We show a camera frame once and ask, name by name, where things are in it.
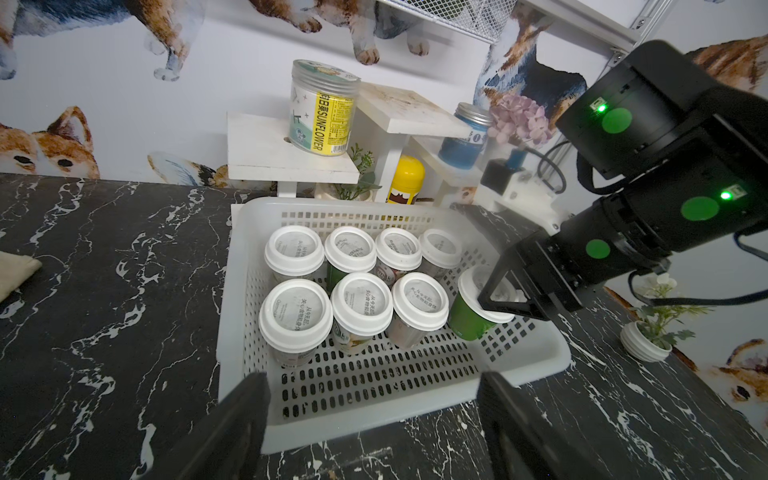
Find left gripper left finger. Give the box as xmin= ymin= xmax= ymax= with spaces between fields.
xmin=144 ymin=372 xmax=271 ymax=479

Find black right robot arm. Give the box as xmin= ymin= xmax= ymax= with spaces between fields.
xmin=478 ymin=40 xmax=767 ymax=320

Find small white potted flower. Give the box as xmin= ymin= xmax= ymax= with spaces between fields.
xmin=620 ymin=305 xmax=713 ymax=363

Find small green plant pot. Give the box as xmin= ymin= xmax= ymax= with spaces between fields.
xmin=317 ymin=142 xmax=382 ymax=202

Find yogurt cup front row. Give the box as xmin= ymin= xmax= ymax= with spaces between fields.
xmin=324 ymin=226 xmax=377 ymax=294
xmin=447 ymin=265 xmax=515 ymax=341
xmin=418 ymin=228 xmax=463 ymax=279
xmin=258 ymin=279 xmax=333 ymax=369

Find white plastic perforated basket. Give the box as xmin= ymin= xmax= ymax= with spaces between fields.
xmin=216 ymin=197 xmax=571 ymax=454

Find white wire wall basket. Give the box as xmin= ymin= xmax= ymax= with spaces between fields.
xmin=384 ymin=0 xmax=517 ymax=44

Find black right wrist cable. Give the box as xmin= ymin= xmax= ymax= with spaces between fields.
xmin=521 ymin=140 xmax=568 ymax=196

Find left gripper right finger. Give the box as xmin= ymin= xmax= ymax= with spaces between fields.
xmin=477 ymin=371 xmax=607 ymax=479

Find blue white small jar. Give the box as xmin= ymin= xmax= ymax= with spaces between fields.
xmin=438 ymin=102 xmax=493 ymax=170

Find yellow sunflower seed can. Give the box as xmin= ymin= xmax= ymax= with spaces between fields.
xmin=288 ymin=59 xmax=362 ymax=157

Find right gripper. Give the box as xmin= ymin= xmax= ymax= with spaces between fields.
xmin=478 ymin=197 xmax=671 ymax=320

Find white wooden tiered shelf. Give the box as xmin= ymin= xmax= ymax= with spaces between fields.
xmin=227 ymin=83 xmax=482 ymax=207

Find yogurt cup row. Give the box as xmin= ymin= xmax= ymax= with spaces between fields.
xmin=373 ymin=227 xmax=423 ymax=287
xmin=386 ymin=272 xmax=450 ymax=349
xmin=258 ymin=279 xmax=333 ymax=369
xmin=331 ymin=273 xmax=394 ymax=355
xmin=447 ymin=265 xmax=515 ymax=341
xmin=324 ymin=226 xmax=377 ymax=294
xmin=418 ymin=228 xmax=463 ymax=279
xmin=264 ymin=225 xmax=325 ymax=283

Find pink flower pot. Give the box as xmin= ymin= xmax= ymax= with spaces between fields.
xmin=488 ymin=93 xmax=554 ymax=147

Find beige work glove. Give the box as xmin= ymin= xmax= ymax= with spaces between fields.
xmin=0 ymin=252 xmax=42 ymax=301

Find yogurt cup back row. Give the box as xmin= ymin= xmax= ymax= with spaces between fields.
xmin=264 ymin=225 xmax=325 ymax=283
xmin=373 ymin=227 xmax=423 ymax=287
xmin=386 ymin=272 xmax=450 ymax=349
xmin=331 ymin=273 xmax=394 ymax=355

